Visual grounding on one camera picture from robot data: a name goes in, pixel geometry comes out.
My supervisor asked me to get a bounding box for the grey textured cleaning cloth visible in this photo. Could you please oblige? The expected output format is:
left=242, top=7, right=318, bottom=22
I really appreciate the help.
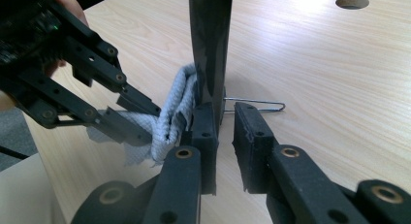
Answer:
left=85, top=63, right=200, bottom=168

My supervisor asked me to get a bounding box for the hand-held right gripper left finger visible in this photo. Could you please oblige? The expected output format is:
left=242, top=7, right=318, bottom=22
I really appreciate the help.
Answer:
left=179, top=101, right=220, bottom=196

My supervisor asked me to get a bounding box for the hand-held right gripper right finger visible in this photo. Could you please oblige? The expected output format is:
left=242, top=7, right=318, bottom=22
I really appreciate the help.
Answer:
left=232, top=101, right=279, bottom=195

